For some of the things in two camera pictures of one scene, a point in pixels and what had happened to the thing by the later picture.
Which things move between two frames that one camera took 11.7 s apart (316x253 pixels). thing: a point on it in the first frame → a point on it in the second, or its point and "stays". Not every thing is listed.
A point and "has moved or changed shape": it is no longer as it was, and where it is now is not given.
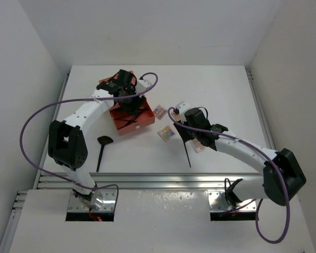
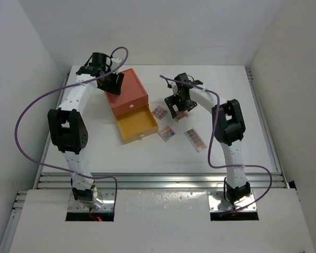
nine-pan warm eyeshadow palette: (159, 112) stays
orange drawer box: (120, 116) has moved or changed shape
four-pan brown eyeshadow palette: (177, 116) stays
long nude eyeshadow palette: (198, 147) stays
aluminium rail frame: (180, 182) stays
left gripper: (131, 108) → (114, 87)
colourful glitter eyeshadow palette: (166, 133) stays
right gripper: (182, 130) → (172, 100)
